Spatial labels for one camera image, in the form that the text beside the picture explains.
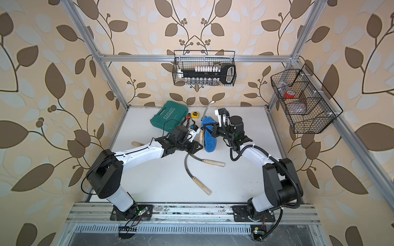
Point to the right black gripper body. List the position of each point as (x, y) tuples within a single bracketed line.
[(219, 131)]

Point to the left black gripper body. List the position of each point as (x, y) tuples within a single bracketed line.
[(186, 145)]

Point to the blue microfiber rag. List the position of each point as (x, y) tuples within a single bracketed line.
[(209, 141)]

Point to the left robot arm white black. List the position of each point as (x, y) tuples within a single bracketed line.
[(106, 173)]

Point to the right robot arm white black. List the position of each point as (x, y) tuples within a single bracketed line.
[(282, 187)]

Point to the green plastic tool case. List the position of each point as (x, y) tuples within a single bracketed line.
[(170, 115)]

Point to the yellow black tape measure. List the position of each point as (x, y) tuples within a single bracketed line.
[(195, 115)]

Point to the black socket bit holder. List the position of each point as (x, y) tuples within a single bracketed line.
[(219, 74)]

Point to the red item in basket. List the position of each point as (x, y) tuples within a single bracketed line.
[(289, 94)]

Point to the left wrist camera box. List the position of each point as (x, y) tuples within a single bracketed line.
[(193, 131)]

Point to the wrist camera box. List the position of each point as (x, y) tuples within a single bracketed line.
[(223, 116), (193, 131)]

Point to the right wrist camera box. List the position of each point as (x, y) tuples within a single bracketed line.
[(223, 116)]

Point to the black red handled pliers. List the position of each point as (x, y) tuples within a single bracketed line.
[(188, 121)]

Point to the back wall wire basket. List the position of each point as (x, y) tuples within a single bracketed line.
[(191, 58)]

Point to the wall wire basket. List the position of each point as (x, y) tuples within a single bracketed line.
[(191, 58), (313, 109)]

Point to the right wall wire basket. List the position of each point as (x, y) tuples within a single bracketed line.
[(313, 109)]

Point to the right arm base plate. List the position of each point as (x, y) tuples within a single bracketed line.
[(245, 213)]

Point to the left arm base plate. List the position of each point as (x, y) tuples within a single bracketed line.
[(134, 212)]

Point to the aluminium front rail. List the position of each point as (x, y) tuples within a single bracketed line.
[(180, 213)]

